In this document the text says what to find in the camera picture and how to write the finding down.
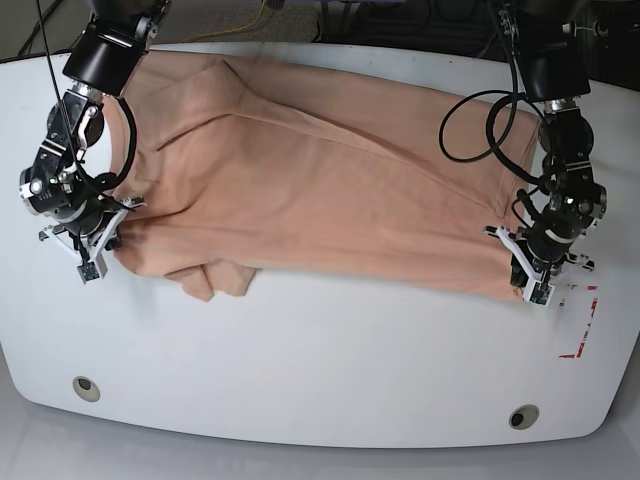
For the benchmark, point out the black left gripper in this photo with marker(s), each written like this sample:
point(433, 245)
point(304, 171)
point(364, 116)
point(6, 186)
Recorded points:
point(542, 248)

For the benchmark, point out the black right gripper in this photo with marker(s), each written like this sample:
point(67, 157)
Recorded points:
point(87, 220)

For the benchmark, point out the peach t-shirt with emoji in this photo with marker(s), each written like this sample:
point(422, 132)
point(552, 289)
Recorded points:
point(247, 164)

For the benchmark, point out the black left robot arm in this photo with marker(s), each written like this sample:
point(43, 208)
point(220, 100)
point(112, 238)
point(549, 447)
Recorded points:
point(547, 74)

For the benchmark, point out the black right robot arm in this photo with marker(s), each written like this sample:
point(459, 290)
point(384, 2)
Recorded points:
point(111, 47)

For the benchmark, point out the red tape rectangle marking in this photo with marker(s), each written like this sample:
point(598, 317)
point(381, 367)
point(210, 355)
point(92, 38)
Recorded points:
point(573, 317)

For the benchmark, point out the right table grommet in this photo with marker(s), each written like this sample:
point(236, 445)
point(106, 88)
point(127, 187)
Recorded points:
point(524, 417)

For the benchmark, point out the table grommet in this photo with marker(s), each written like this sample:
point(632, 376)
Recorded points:
point(86, 389)
point(524, 417)

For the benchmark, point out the left table grommet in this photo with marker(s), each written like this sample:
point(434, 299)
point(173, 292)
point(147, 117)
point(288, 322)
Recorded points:
point(86, 389)

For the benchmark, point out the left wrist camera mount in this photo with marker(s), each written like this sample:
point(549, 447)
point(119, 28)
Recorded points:
point(541, 285)

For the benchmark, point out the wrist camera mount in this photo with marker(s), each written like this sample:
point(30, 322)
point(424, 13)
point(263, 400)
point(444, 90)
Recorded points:
point(541, 285)
point(88, 259)

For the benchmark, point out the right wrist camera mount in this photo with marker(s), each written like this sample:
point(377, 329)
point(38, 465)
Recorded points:
point(88, 259)

